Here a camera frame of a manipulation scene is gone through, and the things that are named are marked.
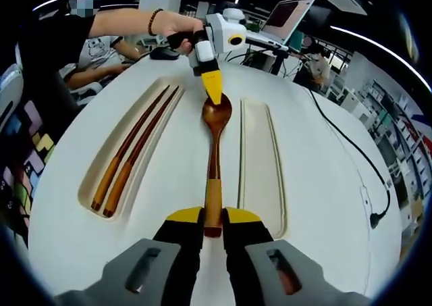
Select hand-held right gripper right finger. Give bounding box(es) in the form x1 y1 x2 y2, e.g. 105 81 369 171
221 205 372 306

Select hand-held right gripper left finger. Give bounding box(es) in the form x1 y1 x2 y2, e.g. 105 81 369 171
53 207 207 306

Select brown wooden spoon utensil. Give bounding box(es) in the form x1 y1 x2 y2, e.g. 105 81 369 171
201 95 234 238

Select brown wooden chopstick utensil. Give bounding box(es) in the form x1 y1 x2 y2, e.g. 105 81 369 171
90 84 171 213
101 86 181 218

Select beige cutlery case lid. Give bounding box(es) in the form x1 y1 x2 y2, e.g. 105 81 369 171
236 97 289 240

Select beige cutlery case base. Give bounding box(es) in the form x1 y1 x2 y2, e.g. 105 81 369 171
78 77 186 222

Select person's left hand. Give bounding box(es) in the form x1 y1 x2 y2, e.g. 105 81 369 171
161 10 206 55

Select black computer mouse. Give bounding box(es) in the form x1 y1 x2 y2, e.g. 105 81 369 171
149 47 180 61

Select white laptop on stand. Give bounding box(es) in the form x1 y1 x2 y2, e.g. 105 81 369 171
261 0 317 46

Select person's black printed shirt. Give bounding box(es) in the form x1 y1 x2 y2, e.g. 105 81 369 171
0 14 99 228

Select shelf with white boxes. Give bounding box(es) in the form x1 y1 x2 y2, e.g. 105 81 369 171
350 78 432 219

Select white worn device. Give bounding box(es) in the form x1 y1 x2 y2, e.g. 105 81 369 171
0 61 25 126

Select black frame laptop stand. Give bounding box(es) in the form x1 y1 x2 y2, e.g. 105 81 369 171
243 35 293 78

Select dark bead bracelet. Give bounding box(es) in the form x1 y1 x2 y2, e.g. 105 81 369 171
147 8 165 37

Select black power cable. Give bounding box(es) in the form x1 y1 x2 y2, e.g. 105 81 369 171
308 87 392 230

